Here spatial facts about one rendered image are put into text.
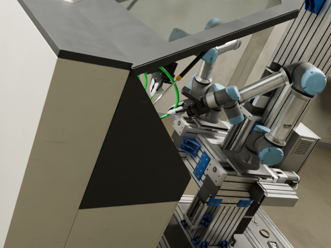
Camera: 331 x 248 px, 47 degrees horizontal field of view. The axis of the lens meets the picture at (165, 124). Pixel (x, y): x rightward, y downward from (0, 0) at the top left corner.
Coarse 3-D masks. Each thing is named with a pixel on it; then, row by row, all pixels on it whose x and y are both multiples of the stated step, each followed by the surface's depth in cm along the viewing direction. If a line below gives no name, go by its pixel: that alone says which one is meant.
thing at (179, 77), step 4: (204, 52) 154; (200, 56) 154; (196, 60) 155; (192, 64) 155; (188, 68) 155; (184, 72) 156; (180, 76) 156; (176, 80) 157; (172, 84) 157; (168, 88) 157; (164, 92) 158; (160, 96) 158; (156, 100) 158
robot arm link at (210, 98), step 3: (207, 93) 184; (210, 93) 183; (213, 93) 186; (207, 96) 182; (210, 96) 181; (213, 96) 181; (207, 99) 182; (210, 99) 181; (213, 99) 181; (207, 102) 182; (210, 102) 181; (213, 102) 181; (210, 105) 182; (213, 105) 182; (216, 105) 182
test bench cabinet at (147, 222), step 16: (96, 208) 171; (112, 208) 176; (128, 208) 182; (144, 208) 189; (160, 208) 196; (80, 224) 171; (96, 224) 177; (112, 224) 183; (128, 224) 189; (144, 224) 196; (160, 224) 204; (80, 240) 177; (96, 240) 183; (112, 240) 190; (128, 240) 197; (144, 240) 204
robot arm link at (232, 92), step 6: (222, 90) 180; (228, 90) 178; (234, 90) 177; (216, 96) 180; (222, 96) 179; (228, 96) 178; (234, 96) 178; (216, 102) 181; (222, 102) 180; (228, 102) 180; (234, 102) 180
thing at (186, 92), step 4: (184, 88) 183; (188, 88) 184; (184, 92) 181; (188, 92) 182; (192, 92) 184; (188, 96) 183; (192, 96) 182; (196, 96) 184; (200, 96) 186; (192, 100) 183; (196, 100) 183; (200, 100) 183
